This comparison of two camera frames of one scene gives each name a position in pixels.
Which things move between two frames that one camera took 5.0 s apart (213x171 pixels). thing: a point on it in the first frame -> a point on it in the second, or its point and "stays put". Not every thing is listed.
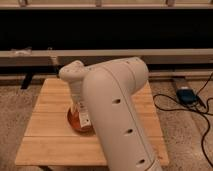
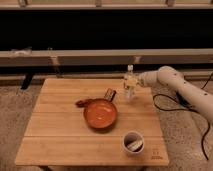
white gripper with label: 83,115 -> 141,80
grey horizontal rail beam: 61,57 stays put
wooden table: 48,139 stays put
